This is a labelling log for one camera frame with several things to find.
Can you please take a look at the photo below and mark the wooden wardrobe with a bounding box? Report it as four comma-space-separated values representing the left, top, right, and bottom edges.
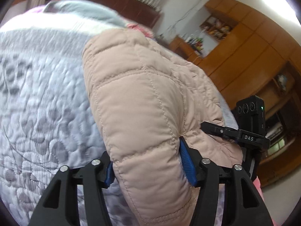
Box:
193, 0, 300, 186

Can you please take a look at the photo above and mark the pink knitted sleeve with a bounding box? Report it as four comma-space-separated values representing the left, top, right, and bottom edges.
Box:
253, 177, 274, 225

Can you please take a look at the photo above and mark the wall shelf with items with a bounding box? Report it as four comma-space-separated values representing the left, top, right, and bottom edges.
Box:
200, 16, 233, 41

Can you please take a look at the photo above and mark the black camera box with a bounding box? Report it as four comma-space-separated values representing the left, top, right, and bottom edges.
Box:
236, 95, 266, 136

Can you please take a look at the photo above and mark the beige quilted jacket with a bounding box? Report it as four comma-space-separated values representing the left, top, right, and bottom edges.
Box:
83, 28, 242, 225

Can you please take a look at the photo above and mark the dark wooden headboard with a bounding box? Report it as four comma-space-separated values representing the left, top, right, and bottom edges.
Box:
88, 0, 161, 28

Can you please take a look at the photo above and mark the grey pillow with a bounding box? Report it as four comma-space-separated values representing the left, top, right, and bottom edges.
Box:
43, 0, 127, 27

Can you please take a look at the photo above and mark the pink floral bedding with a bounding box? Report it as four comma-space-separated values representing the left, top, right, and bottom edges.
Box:
126, 22, 155, 39

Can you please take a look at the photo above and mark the grey patterned quilt bedspread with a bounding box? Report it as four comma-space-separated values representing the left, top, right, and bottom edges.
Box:
1, 13, 237, 225

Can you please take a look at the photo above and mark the wooden desk with items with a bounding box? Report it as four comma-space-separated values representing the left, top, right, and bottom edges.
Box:
168, 36, 203, 65

